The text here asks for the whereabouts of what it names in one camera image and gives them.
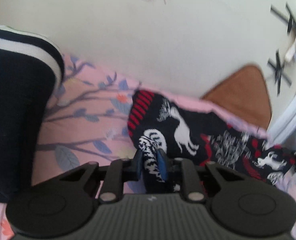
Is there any black red white patterned sweater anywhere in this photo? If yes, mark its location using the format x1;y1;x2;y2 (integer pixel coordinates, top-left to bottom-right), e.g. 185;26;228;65
127;90;296;193

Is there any pink floral bed sheet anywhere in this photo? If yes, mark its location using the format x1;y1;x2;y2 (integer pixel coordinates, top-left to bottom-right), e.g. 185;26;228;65
0;52;296;240

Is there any white framed frosted window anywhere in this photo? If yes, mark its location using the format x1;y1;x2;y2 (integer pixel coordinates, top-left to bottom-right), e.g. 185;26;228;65
267;95;296;148

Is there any brown cushion headboard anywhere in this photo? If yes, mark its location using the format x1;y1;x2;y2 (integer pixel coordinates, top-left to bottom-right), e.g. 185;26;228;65
201;64;272;129

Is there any black tape cross on wall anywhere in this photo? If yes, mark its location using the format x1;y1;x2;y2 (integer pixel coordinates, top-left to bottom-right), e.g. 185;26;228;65
267;2;296;96

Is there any navy white striped garment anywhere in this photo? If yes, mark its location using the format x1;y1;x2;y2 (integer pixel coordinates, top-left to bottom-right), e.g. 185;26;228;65
0;25;64;203

